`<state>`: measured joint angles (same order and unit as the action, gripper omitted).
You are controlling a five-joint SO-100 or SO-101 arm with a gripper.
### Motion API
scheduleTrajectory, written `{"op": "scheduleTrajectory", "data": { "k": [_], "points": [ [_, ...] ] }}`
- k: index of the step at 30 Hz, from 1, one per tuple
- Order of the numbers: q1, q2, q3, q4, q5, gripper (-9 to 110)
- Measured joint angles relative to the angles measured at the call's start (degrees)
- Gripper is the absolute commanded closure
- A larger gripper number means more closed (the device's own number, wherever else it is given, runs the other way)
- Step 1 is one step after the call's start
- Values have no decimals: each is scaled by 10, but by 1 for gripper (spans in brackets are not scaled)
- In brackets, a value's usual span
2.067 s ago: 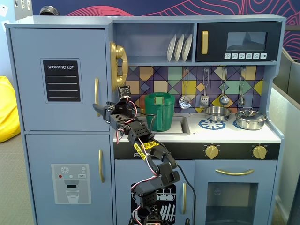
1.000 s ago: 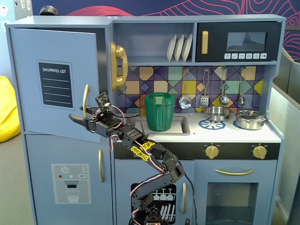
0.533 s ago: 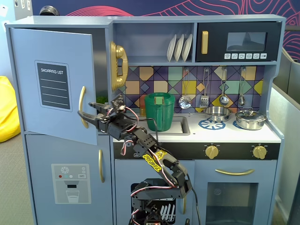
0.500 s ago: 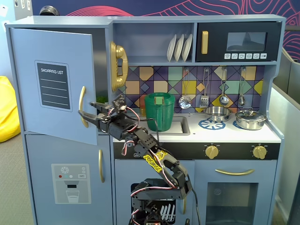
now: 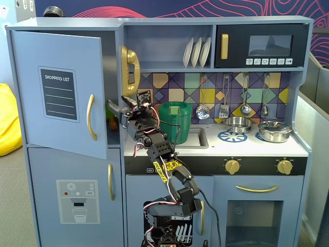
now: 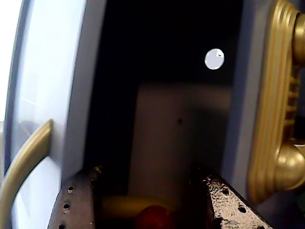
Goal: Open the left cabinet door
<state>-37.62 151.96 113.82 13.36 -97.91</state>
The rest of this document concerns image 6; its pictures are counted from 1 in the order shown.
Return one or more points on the blue door ice dispenser print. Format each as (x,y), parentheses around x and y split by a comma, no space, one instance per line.
(47,71)

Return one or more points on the red round toy food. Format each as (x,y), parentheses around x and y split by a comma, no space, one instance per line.
(152,218)

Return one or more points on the blue toy kitchen body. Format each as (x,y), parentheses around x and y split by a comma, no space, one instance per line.
(181,143)

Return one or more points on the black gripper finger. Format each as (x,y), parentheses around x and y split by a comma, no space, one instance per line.
(76,205)
(226,210)

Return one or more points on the yellow elongated toy food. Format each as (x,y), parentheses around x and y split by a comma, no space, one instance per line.
(124,205)

